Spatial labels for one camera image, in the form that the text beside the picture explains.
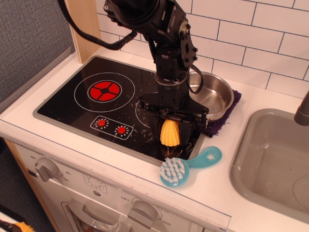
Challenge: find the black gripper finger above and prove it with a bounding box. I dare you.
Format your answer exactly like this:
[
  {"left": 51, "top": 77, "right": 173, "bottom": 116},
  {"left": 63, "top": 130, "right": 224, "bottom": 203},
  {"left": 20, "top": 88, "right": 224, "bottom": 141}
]
[
  {"left": 147, "top": 113, "right": 165, "bottom": 143},
  {"left": 179, "top": 120, "right": 194, "bottom": 146}
]

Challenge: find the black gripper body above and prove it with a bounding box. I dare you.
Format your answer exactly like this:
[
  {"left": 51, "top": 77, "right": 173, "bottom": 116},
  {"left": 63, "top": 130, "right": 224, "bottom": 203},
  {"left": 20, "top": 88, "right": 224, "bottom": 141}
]
[{"left": 137, "top": 77, "right": 209, "bottom": 128}]

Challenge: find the yellow toy corn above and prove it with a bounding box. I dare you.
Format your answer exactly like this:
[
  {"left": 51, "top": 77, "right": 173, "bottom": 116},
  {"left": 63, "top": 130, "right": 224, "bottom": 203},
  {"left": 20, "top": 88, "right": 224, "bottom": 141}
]
[{"left": 160, "top": 119, "right": 181, "bottom": 147}]

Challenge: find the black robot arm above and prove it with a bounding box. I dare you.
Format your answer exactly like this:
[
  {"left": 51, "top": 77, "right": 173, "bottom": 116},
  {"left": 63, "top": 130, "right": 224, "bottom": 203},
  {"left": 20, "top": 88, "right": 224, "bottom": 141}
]
[{"left": 104, "top": 0, "right": 209, "bottom": 145}]

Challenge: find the red right stove knob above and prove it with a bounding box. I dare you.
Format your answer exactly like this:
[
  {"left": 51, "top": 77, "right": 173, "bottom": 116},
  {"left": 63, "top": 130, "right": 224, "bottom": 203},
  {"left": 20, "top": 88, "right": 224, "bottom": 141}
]
[{"left": 117, "top": 127, "right": 126, "bottom": 134}]

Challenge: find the red stove knob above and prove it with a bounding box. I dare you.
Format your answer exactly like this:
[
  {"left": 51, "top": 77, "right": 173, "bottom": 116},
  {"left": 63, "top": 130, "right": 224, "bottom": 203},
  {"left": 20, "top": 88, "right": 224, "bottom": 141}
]
[
  {"left": 117, "top": 127, "right": 126, "bottom": 134},
  {"left": 97, "top": 119, "right": 106, "bottom": 127}
]

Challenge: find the red left stove knob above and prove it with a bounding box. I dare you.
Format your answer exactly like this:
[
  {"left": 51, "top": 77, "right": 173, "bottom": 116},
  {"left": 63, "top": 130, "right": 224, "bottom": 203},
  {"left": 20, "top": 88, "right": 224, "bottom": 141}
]
[{"left": 97, "top": 119, "right": 106, "bottom": 127}]

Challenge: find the black toy stove top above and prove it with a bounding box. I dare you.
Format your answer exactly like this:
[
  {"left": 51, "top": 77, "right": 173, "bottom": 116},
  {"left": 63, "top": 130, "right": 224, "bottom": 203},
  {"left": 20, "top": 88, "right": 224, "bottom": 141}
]
[{"left": 33, "top": 56, "right": 204, "bottom": 165}]

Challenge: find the purple cloth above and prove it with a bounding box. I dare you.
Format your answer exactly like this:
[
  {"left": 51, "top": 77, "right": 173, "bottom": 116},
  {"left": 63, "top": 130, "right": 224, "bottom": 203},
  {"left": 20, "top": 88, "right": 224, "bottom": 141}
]
[{"left": 200, "top": 90, "right": 242, "bottom": 138}]

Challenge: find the silver metal pot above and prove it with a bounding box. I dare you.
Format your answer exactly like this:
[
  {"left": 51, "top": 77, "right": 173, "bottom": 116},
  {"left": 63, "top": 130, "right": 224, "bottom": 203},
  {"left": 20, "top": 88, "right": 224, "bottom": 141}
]
[{"left": 189, "top": 72, "right": 234, "bottom": 122}]

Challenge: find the teal scrub brush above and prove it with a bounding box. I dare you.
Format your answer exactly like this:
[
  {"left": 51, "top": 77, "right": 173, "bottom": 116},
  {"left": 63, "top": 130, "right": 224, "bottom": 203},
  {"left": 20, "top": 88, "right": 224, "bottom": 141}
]
[{"left": 159, "top": 146, "right": 223, "bottom": 188}]

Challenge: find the grey oven knob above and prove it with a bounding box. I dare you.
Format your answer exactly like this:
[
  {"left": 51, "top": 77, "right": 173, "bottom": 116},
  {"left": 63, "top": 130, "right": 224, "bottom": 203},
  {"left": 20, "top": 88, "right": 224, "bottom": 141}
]
[{"left": 127, "top": 201, "right": 158, "bottom": 229}]

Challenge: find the grey sink basin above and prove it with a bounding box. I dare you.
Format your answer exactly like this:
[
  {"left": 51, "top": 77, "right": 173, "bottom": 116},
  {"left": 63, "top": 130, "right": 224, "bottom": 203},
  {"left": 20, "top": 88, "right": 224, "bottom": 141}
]
[{"left": 230, "top": 109, "right": 309, "bottom": 223}]

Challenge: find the grey faucet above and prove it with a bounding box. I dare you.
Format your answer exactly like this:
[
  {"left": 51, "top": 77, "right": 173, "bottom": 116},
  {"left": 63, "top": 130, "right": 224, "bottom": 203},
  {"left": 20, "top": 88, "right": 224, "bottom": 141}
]
[{"left": 294, "top": 91, "right": 309, "bottom": 126}]

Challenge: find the grey timer knob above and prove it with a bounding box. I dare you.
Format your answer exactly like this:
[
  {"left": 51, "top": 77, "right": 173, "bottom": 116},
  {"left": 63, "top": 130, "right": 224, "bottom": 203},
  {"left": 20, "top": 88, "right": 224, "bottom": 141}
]
[{"left": 35, "top": 158, "right": 59, "bottom": 182}]

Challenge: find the yellow black object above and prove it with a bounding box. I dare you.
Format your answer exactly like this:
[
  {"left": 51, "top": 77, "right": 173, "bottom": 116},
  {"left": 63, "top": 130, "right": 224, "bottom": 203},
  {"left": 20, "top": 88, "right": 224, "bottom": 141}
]
[{"left": 0, "top": 220, "right": 34, "bottom": 232}]

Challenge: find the grey oven door handle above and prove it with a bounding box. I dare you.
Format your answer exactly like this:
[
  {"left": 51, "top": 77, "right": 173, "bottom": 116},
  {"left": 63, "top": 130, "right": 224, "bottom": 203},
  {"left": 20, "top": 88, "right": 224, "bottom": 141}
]
[{"left": 67, "top": 200, "right": 133, "bottom": 232}]

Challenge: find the wooden post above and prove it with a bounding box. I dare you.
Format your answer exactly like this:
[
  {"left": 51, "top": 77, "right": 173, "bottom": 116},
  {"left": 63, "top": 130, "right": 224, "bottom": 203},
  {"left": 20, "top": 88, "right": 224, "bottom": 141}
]
[{"left": 65, "top": 0, "right": 101, "bottom": 64}]

